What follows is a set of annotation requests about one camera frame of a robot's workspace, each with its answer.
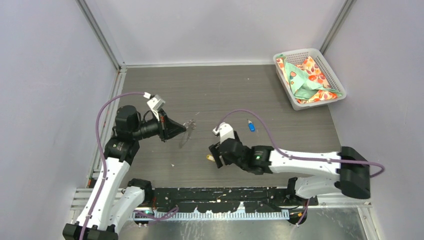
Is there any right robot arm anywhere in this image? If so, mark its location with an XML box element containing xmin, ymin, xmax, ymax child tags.
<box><xmin>209</xmin><ymin>138</ymin><xmax>371</xmax><ymax>205</ymax></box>

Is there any purple cable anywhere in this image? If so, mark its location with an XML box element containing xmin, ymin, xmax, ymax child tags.
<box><xmin>214</xmin><ymin>109</ymin><xmax>386</xmax><ymax>179</ymax></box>
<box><xmin>78</xmin><ymin>91</ymin><xmax>152</xmax><ymax>240</ymax></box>

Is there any floral patterned cloth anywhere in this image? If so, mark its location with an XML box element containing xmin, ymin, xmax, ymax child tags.
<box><xmin>276</xmin><ymin>54</ymin><xmax>343</xmax><ymax>104</ymax></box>

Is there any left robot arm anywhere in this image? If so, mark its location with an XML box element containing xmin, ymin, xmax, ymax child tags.
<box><xmin>62</xmin><ymin>105</ymin><xmax>187</xmax><ymax>240</ymax></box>

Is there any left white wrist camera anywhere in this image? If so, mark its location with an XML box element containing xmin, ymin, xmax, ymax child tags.
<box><xmin>147</xmin><ymin>94</ymin><xmax>166</xmax><ymax>122</ymax></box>

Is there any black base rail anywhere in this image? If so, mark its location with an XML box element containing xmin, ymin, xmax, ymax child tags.
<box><xmin>143</xmin><ymin>186</ymin><xmax>307</xmax><ymax>213</ymax></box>

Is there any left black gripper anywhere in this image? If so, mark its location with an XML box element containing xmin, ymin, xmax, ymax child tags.
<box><xmin>132</xmin><ymin>108</ymin><xmax>186</xmax><ymax>142</ymax></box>

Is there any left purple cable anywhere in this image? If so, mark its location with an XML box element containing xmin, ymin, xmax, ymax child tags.
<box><xmin>78</xmin><ymin>91</ymin><xmax>152</xmax><ymax>240</ymax></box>

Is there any blue key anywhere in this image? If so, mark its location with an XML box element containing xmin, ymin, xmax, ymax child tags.
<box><xmin>247</xmin><ymin>120</ymin><xmax>256</xmax><ymax>133</ymax></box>

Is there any white plastic basket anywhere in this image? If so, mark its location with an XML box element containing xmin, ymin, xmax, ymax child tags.
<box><xmin>273</xmin><ymin>48</ymin><xmax>347</xmax><ymax>111</ymax></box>

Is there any yellow key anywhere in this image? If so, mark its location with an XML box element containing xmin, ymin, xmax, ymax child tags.
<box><xmin>206</xmin><ymin>154</ymin><xmax>215</xmax><ymax>162</ymax></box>

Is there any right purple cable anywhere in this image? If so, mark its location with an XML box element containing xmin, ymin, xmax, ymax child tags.
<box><xmin>214</xmin><ymin>109</ymin><xmax>386</xmax><ymax>179</ymax></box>

